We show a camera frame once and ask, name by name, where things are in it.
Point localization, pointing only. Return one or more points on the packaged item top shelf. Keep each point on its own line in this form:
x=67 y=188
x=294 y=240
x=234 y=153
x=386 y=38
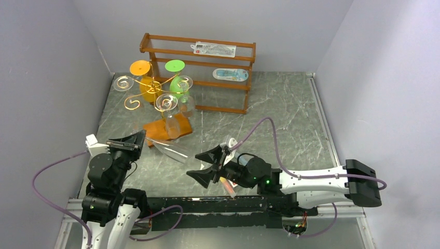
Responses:
x=212 y=49

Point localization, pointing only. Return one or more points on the yellow pink marker pen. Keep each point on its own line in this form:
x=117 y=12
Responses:
x=228 y=187

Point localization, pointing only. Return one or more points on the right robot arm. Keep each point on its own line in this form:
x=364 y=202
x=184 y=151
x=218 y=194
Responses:
x=354 y=181

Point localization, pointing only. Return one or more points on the green plastic goblet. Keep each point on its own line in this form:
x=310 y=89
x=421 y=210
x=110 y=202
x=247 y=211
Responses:
x=176 y=67

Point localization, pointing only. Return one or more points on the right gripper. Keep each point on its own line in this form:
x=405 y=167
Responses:
x=220 y=163

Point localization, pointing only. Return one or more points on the wooden two-tier shelf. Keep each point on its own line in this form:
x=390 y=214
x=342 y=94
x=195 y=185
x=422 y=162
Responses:
x=162 y=49

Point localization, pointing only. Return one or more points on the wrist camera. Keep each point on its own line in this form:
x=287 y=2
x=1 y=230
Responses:
x=94 y=147
x=228 y=143

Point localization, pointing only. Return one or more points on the blue packaged item lower shelf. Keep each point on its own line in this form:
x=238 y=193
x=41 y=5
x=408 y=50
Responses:
x=231 y=74

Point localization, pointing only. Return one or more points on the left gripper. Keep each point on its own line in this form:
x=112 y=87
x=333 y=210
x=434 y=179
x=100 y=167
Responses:
x=132 y=143

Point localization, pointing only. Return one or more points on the black base frame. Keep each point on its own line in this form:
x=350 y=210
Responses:
x=164 y=213

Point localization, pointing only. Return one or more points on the blue marker pen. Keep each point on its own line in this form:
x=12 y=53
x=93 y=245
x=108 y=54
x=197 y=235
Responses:
x=242 y=160

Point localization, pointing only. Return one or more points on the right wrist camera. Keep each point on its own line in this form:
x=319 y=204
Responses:
x=228 y=143

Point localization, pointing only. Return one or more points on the clear champagne flute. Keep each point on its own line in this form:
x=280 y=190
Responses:
x=166 y=104

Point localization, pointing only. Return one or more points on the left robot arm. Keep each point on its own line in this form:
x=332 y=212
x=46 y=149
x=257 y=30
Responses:
x=108 y=210

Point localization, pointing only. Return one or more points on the clear wine glass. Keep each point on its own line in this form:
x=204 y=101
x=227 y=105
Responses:
x=123 y=83
x=186 y=103
x=169 y=154

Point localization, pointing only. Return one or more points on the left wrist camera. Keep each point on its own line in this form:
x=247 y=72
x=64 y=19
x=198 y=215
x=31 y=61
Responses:
x=94 y=147

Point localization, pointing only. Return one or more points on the gold wire wine glass rack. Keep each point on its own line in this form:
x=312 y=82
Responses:
x=156 y=129

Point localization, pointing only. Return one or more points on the orange plastic goblet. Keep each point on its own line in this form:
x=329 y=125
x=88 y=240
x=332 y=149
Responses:
x=150 y=89

